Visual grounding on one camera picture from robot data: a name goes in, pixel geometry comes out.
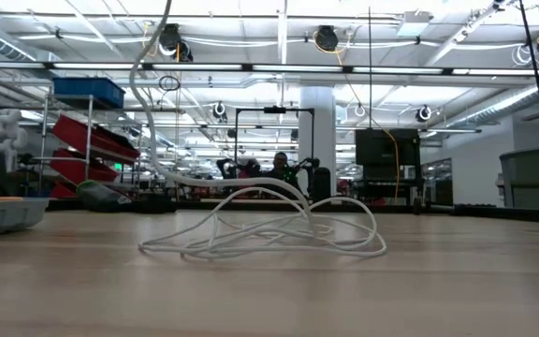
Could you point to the black monitor on cart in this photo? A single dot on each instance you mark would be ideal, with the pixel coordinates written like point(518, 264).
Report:
point(386, 147)

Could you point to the thin black vertical pole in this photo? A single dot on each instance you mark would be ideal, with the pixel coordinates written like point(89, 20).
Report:
point(369, 70)

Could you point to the black table frame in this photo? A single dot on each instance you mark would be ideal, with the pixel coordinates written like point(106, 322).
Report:
point(438, 208)

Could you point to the grey tool case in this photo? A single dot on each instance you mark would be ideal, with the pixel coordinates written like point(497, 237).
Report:
point(3, 217)

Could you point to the white ceiling box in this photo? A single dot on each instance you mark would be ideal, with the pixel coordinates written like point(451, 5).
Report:
point(413, 23)

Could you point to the seated person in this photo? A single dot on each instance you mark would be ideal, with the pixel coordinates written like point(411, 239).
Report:
point(280, 164)

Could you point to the grey mesh office chair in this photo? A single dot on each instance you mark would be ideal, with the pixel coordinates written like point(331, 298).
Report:
point(531, 178)

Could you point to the black stand base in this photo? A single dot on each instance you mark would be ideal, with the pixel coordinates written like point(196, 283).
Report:
point(321, 185)

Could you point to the long light bar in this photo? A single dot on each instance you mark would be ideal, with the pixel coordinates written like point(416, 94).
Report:
point(297, 68)

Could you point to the blue plastic bin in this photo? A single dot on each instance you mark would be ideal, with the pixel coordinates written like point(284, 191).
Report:
point(89, 91)

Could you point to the metal shelf rack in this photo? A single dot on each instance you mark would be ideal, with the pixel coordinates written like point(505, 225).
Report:
point(89, 121)

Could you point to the red plastic bin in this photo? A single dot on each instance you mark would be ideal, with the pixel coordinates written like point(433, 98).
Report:
point(89, 138)
point(62, 191)
point(77, 168)

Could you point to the distant black gantry frame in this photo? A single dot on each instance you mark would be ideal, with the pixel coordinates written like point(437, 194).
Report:
point(274, 110)

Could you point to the white square column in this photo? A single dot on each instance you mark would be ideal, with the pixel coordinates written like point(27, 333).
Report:
point(317, 126)

